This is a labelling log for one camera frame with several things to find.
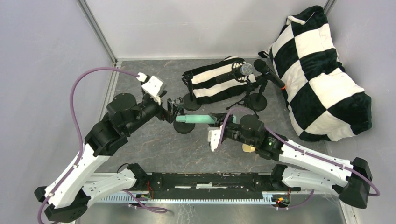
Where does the round base mic stand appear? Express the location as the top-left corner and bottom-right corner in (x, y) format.
(250, 77), (268, 112)
(173, 97), (195, 134)
(182, 71), (201, 111)

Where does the cream beige microphone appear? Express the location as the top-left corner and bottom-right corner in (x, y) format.
(242, 144), (255, 153)

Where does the teal green microphone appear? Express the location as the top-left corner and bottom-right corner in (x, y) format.
(176, 113), (226, 124)

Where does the black glitter microphone silver head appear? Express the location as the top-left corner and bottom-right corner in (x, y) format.
(216, 63), (253, 84)

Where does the black microphone orange end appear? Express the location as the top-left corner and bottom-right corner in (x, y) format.
(253, 59), (286, 90)

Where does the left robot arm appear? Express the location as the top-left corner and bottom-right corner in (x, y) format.
(35, 93), (184, 224)

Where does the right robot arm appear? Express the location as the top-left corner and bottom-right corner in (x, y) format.
(208, 113), (373, 209)

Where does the black white checkered pillow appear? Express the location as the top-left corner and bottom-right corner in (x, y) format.
(259, 6), (372, 141)

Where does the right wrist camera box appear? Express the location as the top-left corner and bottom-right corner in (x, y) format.
(207, 126), (222, 152)

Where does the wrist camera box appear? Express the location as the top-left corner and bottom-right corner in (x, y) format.
(137, 72), (166, 105)
(207, 126), (222, 152)

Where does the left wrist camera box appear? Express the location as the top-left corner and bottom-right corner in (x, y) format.
(137, 72), (166, 105)

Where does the tripod shock mount mic stand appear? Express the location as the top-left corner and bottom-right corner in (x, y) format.
(226, 60), (259, 118)

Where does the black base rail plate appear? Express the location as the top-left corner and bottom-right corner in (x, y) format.
(129, 173), (300, 200)

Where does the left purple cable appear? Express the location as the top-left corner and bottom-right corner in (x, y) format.
(37, 67), (169, 224)

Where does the aluminium corner frame post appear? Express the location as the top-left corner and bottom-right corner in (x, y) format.
(77, 0), (118, 65)

